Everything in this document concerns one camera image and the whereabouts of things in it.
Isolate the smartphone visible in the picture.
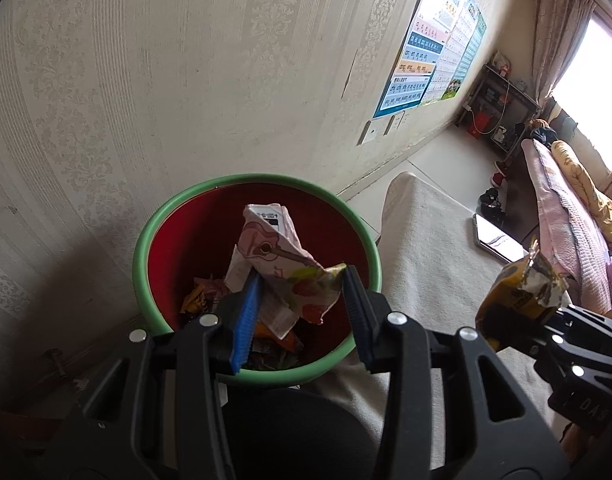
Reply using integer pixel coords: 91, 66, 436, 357
473, 213, 530, 264

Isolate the pink foil wrapper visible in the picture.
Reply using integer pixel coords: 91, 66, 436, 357
205, 274, 233, 297

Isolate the yellow snack wrapper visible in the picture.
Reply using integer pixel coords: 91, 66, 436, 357
474, 239, 570, 354

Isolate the round hole wall socket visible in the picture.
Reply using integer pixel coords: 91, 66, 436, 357
358, 120, 382, 147

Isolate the dark clothes pile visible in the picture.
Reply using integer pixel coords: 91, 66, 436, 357
528, 118, 557, 146

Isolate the white cable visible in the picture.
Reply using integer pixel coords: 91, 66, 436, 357
463, 79, 510, 127

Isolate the pink strawberry drink carton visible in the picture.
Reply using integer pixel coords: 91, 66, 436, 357
224, 202, 347, 339

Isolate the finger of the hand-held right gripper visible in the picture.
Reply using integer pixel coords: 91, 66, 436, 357
535, 327, 612, 386
555, 305, 612, 346

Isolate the pink patterned curtain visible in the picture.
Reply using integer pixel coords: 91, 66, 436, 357
530, 0, 597, 102

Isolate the white character wall poster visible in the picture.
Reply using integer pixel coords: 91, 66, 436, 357
426, 0, 480, 104

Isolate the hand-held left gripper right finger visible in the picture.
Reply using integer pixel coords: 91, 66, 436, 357
343, 265, 570, 480

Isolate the orange black wrapper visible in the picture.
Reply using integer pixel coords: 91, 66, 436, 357
180, 282, 213, 314

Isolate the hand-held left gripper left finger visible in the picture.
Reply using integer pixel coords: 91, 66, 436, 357
40, 270, 265, 480

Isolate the blue letter wall poster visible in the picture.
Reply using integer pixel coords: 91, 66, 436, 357
372, 0, 470, 121

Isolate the window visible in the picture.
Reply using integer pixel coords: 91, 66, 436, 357
551, 7, 612, 172

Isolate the yellow quilt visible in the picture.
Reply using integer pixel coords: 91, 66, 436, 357
550, 139, 612, 257

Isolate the red bin with green rim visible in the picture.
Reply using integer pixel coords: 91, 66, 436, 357
132, 173, 382, 387

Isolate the metal shelf table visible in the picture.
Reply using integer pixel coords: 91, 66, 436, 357
455, 49, 542, 156

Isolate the green number wall poster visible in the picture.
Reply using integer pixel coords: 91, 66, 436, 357
443, 10, 489, 100

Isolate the blue orange snack wrapper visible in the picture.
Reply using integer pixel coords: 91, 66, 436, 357
251, 322, 305, 366

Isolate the bed with pink bedspread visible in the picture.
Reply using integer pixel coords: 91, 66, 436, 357
520, 137, 612, 322

